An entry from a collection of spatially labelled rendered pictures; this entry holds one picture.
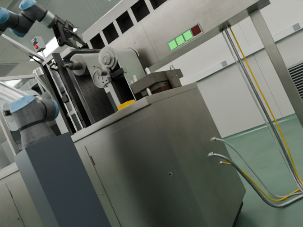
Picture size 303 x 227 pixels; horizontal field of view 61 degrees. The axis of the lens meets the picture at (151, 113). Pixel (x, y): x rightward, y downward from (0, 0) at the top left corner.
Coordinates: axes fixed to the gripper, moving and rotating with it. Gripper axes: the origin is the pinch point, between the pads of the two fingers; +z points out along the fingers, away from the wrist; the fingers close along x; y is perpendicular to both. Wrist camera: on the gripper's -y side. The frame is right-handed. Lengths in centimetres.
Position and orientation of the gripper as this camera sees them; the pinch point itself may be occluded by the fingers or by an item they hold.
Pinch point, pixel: (81, 47)
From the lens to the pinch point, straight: 156.0
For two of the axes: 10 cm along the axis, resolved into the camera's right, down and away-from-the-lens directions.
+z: 6.5, 4.3, 6.3
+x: -7.6, 3.6, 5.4
